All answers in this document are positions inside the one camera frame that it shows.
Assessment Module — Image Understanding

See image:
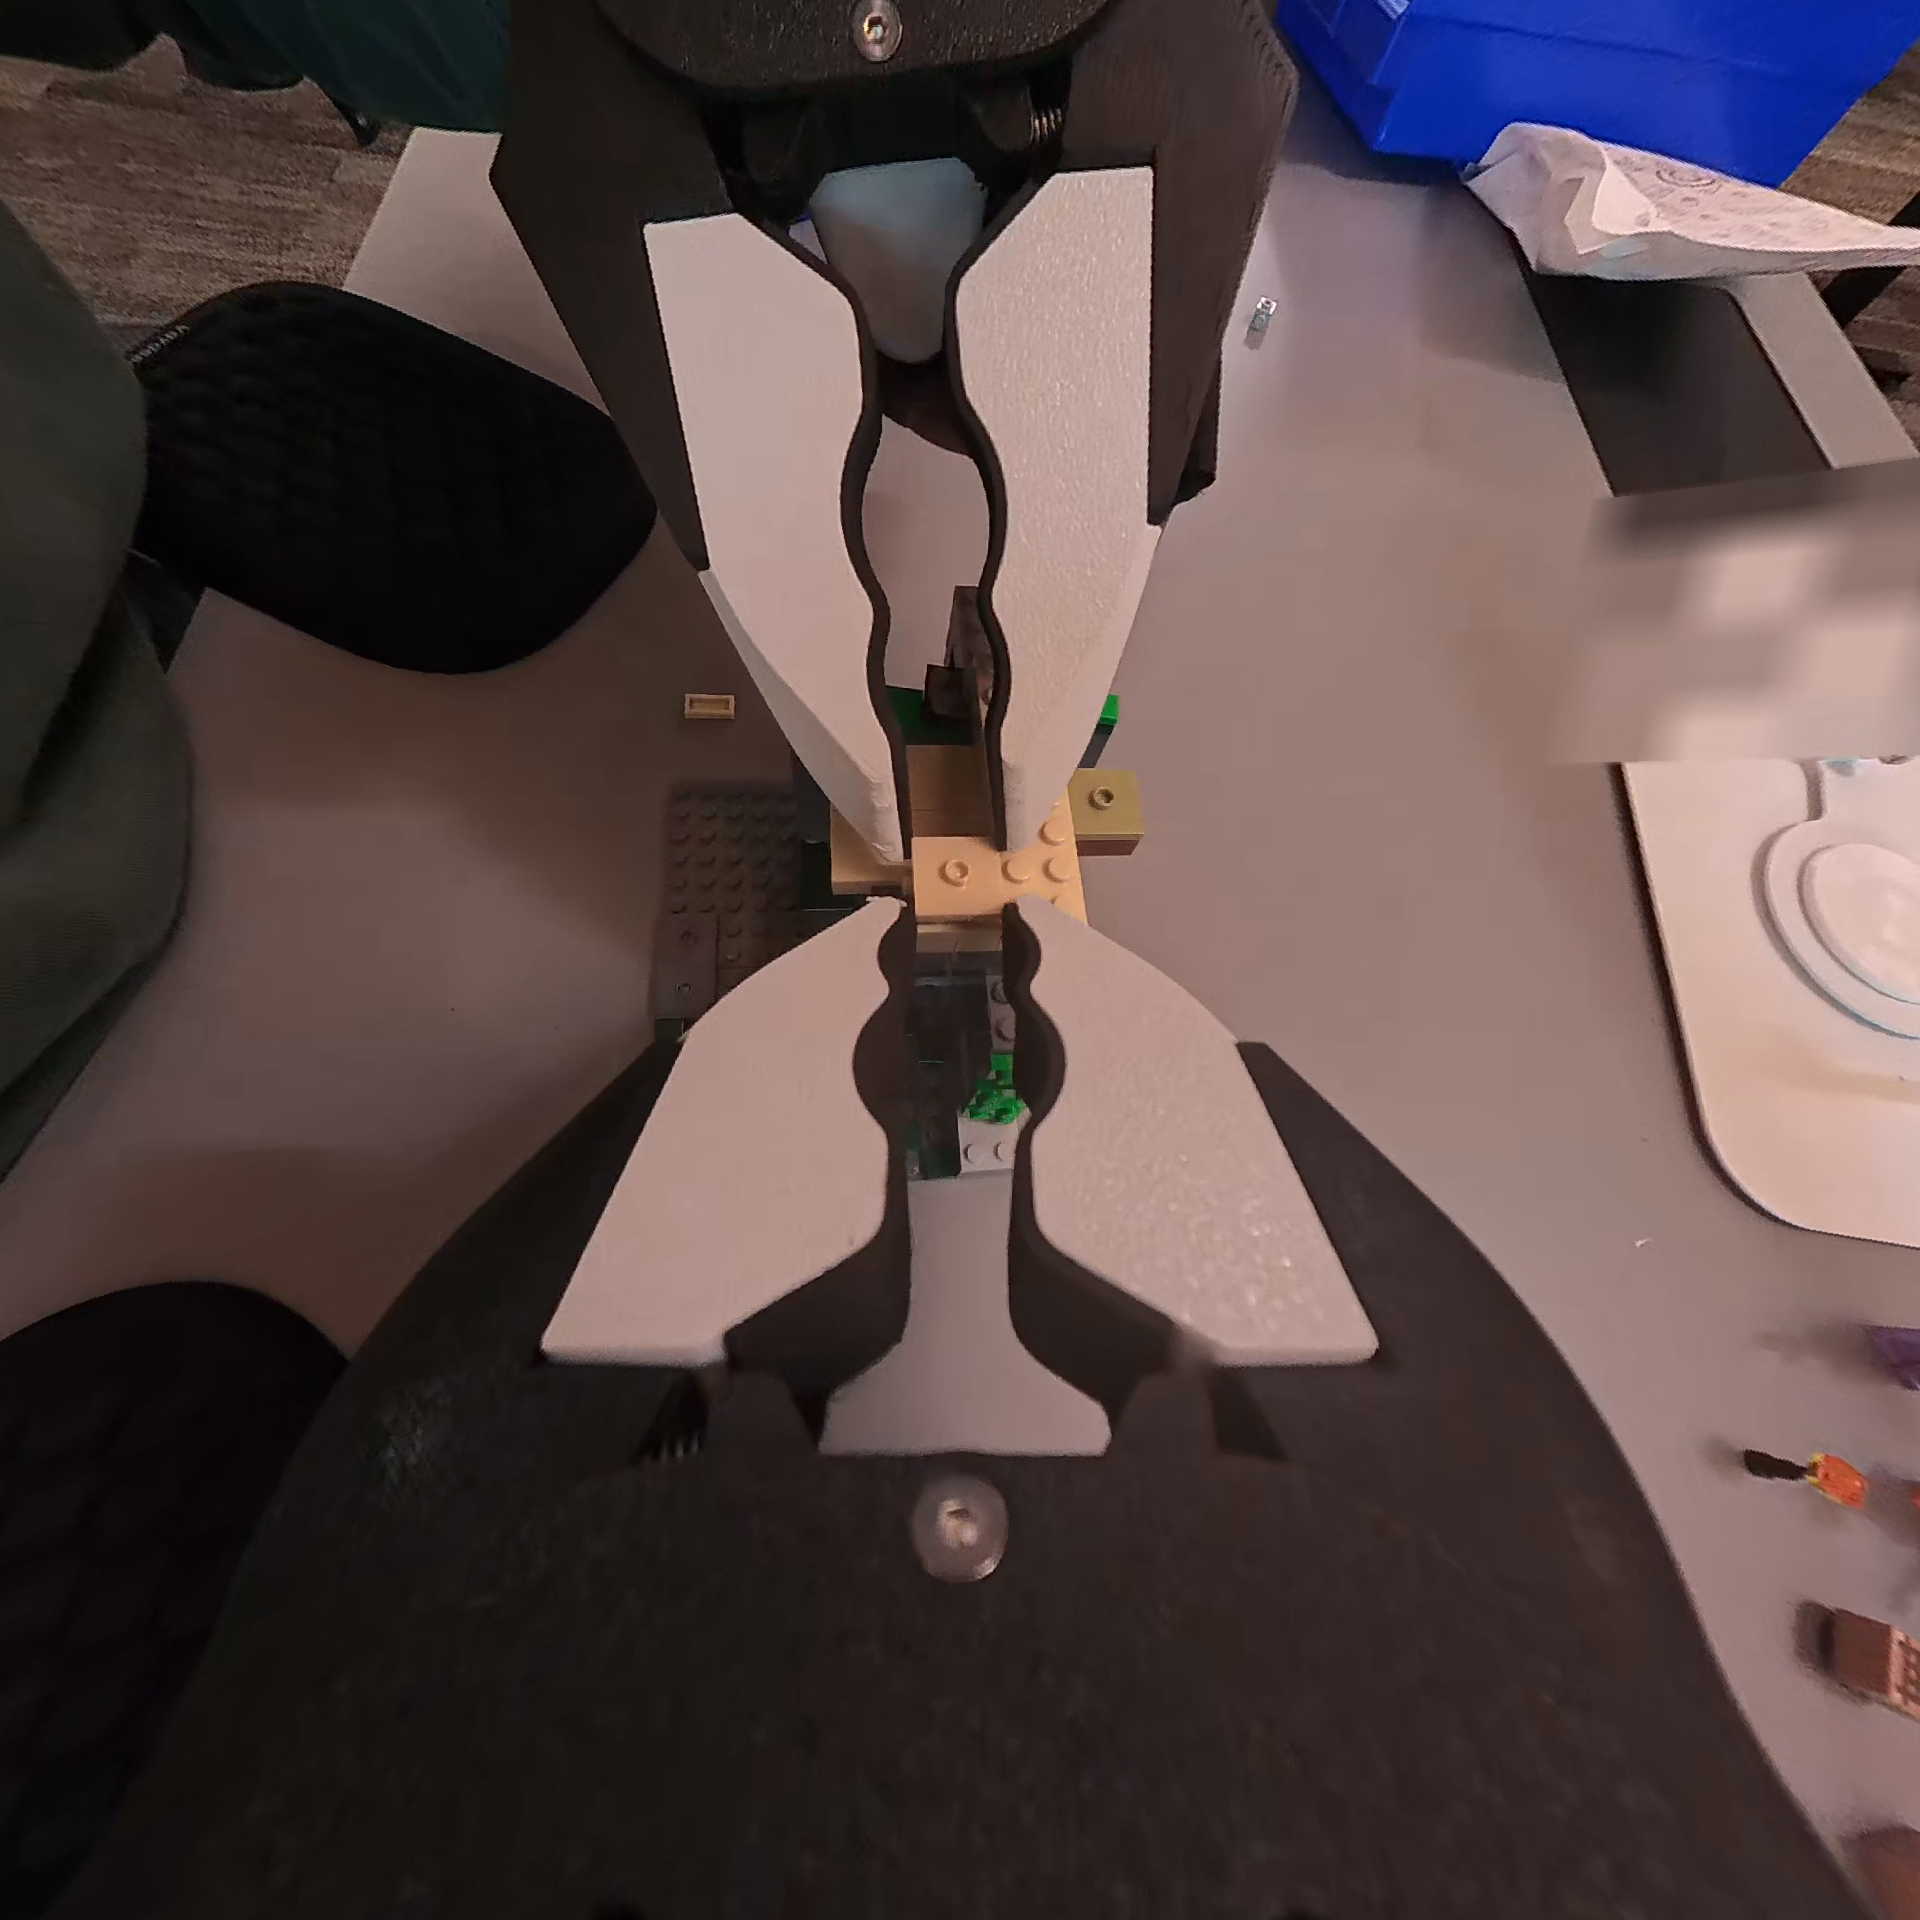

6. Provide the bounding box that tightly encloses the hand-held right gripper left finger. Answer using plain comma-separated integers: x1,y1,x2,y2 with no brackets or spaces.
538,896,917,1454

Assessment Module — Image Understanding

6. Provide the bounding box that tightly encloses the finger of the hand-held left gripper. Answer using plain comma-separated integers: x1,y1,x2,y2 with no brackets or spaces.
642,211,915,872
948,157,1161,864

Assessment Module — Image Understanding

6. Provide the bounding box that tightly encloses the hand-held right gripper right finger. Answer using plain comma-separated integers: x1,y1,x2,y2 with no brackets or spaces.
1001,900,1383,1455

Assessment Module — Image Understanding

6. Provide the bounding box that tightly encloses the grey tan toy brick build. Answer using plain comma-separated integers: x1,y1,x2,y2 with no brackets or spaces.
649,583,1161,1191

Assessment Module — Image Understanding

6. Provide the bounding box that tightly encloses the grey desk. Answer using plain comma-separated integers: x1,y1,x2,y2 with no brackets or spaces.
0,89,1920,1920

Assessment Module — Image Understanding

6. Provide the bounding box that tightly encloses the white desk lamp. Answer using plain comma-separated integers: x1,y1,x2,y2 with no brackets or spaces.
1617,753,1920,1251

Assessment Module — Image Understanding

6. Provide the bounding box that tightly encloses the long blue plastic bin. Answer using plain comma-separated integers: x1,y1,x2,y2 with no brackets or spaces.
1270,0,1920,193

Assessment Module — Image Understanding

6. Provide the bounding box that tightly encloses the toy torch piece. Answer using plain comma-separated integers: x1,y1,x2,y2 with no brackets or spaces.
1739,1441,1873,1512

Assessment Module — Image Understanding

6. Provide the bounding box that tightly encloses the teal purple toy figure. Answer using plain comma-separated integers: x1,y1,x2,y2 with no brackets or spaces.
1769,1317,1920,1400

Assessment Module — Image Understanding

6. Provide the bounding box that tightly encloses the person's green sweater torso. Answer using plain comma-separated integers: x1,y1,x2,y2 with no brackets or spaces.
0,191,202,1191

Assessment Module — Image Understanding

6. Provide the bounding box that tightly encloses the brown toy brick piece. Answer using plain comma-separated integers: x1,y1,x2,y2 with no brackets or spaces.
1795,1599,1920,1752

